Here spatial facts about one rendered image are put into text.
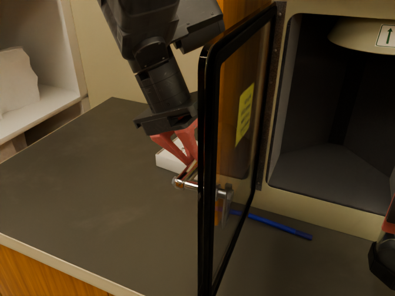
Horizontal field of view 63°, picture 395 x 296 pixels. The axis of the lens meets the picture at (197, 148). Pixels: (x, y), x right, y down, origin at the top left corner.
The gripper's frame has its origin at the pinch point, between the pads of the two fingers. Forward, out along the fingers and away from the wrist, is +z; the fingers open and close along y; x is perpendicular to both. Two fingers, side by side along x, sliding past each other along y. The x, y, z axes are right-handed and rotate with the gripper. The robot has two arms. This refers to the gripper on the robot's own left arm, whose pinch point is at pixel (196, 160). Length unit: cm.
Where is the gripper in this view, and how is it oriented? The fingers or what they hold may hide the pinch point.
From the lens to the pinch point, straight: 46.9
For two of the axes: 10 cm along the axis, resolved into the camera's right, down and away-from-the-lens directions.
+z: 3.7, 8.6, 3.6
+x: -4.4, 5.0, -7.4
